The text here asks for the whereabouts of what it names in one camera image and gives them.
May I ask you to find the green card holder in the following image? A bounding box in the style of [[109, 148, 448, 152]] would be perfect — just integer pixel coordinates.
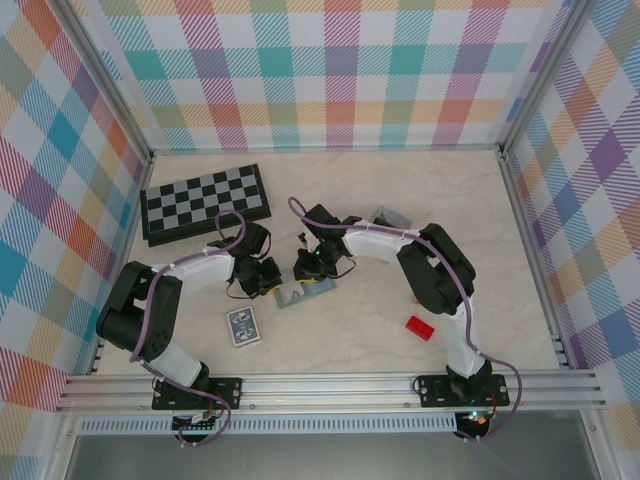
[[272, 276, 340, 312]]

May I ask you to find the blue playing card deck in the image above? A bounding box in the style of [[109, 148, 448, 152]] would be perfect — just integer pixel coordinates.
[[225, 306, 263, 348]]

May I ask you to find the black folding chessboard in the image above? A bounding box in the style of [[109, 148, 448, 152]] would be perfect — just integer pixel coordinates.
[[139, 163, 274, 250]]

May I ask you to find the red toy brick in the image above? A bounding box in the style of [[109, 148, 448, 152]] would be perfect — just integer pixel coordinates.
[[404, 315, 435, 342]]

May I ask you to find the small circuit board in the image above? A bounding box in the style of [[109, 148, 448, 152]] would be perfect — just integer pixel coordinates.
[[457, 408, 494, 431], [172, 412, 221, 434]]

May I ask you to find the grey metal panel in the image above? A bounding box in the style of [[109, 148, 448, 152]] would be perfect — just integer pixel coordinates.
[[64, 433, 601, 480]]

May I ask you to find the right thin black camera cable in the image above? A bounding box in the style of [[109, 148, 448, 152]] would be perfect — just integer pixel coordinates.
[[329, 257, 358, 281]]

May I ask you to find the thin black camera cable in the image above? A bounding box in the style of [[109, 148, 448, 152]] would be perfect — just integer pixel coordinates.
[[329, 257, 358, 281], [226, 278, 254, 302]]

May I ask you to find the left thin black camera cable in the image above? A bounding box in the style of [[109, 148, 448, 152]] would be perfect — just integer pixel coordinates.
[[226, 278, 254, 302]]

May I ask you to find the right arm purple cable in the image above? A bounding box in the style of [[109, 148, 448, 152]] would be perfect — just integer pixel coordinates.
[[287, 196, 526, 444]]

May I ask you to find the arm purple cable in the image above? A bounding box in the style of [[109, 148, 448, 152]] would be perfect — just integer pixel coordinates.
[[128, 209, 249, 446], [287, 196, 526, 444]]

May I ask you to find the thin aluminium frame bar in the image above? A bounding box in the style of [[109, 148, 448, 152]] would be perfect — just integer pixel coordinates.
[[149, 142, 504, 157]]

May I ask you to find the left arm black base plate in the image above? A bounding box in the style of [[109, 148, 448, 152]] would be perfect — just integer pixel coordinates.
[[151, 377, 245, 412]]

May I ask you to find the wide aluminium mounting rail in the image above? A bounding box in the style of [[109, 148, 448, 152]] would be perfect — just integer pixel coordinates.
[[53, 368, 609, 415]]

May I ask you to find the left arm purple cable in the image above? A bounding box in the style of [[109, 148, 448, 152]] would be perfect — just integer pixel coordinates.
[[128, 209, 249, 446]]

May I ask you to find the aluminium side rail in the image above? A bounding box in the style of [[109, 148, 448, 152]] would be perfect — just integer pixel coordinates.
[[499, 149, 571, 371], [84, 154, 156, 376]]

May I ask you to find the slotted grey cable duct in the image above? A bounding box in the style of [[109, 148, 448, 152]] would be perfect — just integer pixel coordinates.
[[77, 413, 459, 435]]

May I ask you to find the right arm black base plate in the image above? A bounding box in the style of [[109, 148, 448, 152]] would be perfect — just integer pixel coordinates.
[[414, 372, 509, 409]]

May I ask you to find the aluminium frame post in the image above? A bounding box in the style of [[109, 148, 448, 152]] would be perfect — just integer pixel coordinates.
[[499, 0, 589, 159], [54, 0, 154, 164]]

